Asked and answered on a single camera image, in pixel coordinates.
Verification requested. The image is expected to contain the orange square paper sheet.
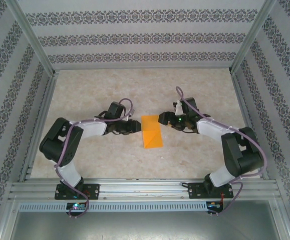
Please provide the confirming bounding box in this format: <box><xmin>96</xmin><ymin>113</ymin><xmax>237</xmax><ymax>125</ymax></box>
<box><xmin>140</xmin><ymin>114</ymin><xmax>163</xmax><ymax>149</ymax></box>

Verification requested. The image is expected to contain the grey sheet metal panel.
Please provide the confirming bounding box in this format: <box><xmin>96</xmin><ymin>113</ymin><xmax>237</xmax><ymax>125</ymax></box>
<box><xmin>9</xmin><ymin>211</ymin><xmax>282</xmax><ymax>240</ymax></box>

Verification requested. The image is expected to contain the small LED circuit board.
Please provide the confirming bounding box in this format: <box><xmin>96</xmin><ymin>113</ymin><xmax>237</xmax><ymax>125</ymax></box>
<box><xmin>66</xmin><ymin>201</ymin><xmax>87</xmax><ymax>213</ymax></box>
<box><xmin>206</xmin><ymin>201</ymin><xmax>224</xmax><ymax>213</ymax></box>

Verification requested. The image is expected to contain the aluminium frame crossbar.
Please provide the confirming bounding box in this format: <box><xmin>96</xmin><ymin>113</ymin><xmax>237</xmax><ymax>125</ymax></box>
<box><xmin>52</xmin><ymin>66</ymin><xmax>233</xmax><ymax>73</ymax></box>

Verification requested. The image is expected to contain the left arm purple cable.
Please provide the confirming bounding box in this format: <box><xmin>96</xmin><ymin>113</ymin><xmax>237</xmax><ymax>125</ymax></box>
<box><xmin>55</xmin><ymin>98</ymin><xmax>135</xmax><ymax>220</ymax></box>

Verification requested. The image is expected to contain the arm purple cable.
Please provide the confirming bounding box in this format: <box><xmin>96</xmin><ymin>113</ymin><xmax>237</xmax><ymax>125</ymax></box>
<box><xmin>175</xmin><ymin>86</ymin><xmax>268</xmax><ymax>218</ymax></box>
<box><xmin>55</xmin><ymin>98</ymin><xmax>135</xmax><ymax>220</ymax></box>

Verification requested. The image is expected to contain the aluminium mounting rail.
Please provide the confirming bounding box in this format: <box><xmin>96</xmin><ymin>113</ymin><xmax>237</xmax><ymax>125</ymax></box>
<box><xmin>8</xmin><ymin>177</ymin><xmax>279</xmax><ymax>201</ymax></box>

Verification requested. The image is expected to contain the aluminium frame side rail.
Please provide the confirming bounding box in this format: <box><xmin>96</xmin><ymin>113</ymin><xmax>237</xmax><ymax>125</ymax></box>
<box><xmin>230</xmin><ymin>71</ymin><xmax>270</xmax><ymax>180</ymax></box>
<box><xmin>19</xmin><ymin>70</ymin><xmax>60</xmax><ymax>182</ymax></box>

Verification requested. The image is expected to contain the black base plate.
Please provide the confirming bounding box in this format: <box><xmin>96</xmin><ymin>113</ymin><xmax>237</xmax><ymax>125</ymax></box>
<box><xmin>187</xmin><ymin>181</ymin><xmax>234</xmax><ymax>200</ymax></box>
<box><xmin>55</xmin><ymin>183</ymin><xmax>101</xmax><ymax>201</ymax></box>

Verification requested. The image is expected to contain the grey slotted cable duct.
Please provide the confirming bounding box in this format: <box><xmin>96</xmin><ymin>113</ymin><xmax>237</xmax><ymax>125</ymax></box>
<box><xmin>18</xmin><ymin>201</ymin><xmax>208</xmax><ymax>213</ymax></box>

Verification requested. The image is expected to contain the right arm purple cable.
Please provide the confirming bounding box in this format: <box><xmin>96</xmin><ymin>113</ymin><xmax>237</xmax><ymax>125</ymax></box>
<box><xmin>175</xmin><ymin>86</ymin><xmax>268</xmax><ymax>218</ymax></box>

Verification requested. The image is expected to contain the aluminium frame post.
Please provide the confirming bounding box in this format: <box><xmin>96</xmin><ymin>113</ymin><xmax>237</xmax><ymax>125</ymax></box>
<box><xmin>6</xmin><ymin>0</ymin><xmax>58</xmax><ymax>77</ymax></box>
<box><xmin>229</xmin><ymin>0</ymin><xmax>278</xmax><ymax>76</ymax></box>
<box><xmin>269</xmin><ymin>199</ymin><xmax>290</xmax><ymax>240</ymax></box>
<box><xmin>0</xmin><ymin>198</ymin><xmax>20</xmax><ymax>240</ymax></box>

